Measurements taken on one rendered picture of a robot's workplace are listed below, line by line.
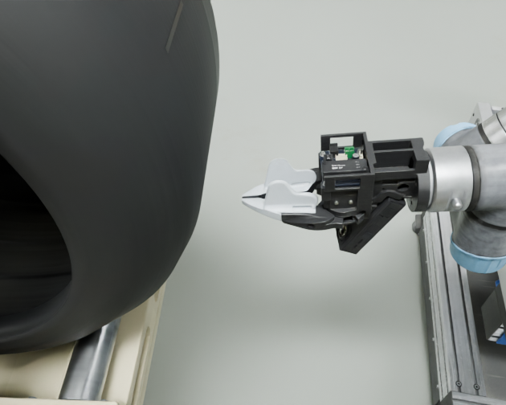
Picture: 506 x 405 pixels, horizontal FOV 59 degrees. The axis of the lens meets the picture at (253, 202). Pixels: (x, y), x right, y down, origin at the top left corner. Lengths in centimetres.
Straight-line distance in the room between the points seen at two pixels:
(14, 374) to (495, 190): 65
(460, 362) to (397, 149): 97
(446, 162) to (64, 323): 42
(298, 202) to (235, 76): 216
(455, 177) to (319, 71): 223
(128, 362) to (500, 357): 111
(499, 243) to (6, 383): 67
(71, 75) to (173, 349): 136
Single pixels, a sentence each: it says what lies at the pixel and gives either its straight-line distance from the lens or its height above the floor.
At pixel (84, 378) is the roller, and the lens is 56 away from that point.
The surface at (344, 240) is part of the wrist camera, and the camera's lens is 60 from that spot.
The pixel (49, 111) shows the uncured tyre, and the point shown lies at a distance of 27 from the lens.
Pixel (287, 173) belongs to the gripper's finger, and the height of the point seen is 104.
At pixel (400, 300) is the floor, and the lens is 171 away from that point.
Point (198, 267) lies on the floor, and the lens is 172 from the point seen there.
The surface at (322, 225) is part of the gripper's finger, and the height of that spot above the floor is 102.
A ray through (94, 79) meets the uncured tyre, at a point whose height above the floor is 128.
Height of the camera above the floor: 142
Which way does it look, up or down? 48 degrees down
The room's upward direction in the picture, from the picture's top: straight up
